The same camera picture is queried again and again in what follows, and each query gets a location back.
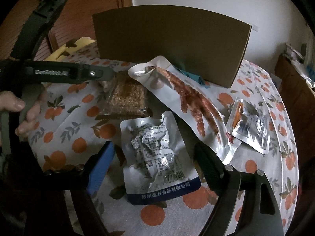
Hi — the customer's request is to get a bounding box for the silver foil snack pouch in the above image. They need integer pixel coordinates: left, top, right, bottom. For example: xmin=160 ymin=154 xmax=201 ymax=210
xmin=120 ymin=111 xmax=201 ymax=205

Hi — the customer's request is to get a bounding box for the small silver orange-label pouch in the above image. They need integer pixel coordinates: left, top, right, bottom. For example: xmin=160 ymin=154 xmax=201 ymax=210
xmin=226 ymin=99 xmax=270 ymax=155

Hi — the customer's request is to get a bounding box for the clear brown cracker pack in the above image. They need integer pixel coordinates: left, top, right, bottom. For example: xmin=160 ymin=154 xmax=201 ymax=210
xmin=101 ymin=73 xmax=148 ymax=119

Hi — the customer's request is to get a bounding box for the white chicken-feet snack pouch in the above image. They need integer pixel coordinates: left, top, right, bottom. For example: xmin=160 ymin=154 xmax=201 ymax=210
xmin=128 ymin=56 xmax=241 ymax=165

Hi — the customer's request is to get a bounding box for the teal candy wrapper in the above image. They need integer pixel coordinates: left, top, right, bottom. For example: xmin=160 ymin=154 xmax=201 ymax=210
xmin=175 ymin=67 xmax=205 ymax=86

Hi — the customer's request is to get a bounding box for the person's left hand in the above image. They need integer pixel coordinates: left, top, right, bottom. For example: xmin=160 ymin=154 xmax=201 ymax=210
xmin=0 ymin=89 xmax=48 ymax=138

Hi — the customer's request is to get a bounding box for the yellow pillow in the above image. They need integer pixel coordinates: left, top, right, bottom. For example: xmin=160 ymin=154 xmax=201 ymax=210
xmin=44 ymin=37 xmax=95 ymax=61

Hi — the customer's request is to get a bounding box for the orange-print white bedsheet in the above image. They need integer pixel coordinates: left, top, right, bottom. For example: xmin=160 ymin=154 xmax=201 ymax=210
xmin=27 ymin=41 xmax=300 ymax=236

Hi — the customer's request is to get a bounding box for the wooden wardrobe door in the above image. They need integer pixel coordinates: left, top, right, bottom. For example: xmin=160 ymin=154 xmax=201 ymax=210
xmin=1 ymin=0 xmax=132 ymax=60

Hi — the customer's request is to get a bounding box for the wooden desk by window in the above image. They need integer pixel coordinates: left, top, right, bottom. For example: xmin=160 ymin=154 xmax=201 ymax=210
xmin=275 ymin=55 xmax=314 ymax=162

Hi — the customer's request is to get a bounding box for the brown cardboard box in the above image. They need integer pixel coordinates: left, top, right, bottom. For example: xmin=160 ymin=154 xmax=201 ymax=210
xmin=92 ymin=5 xmax=251 ymax=88

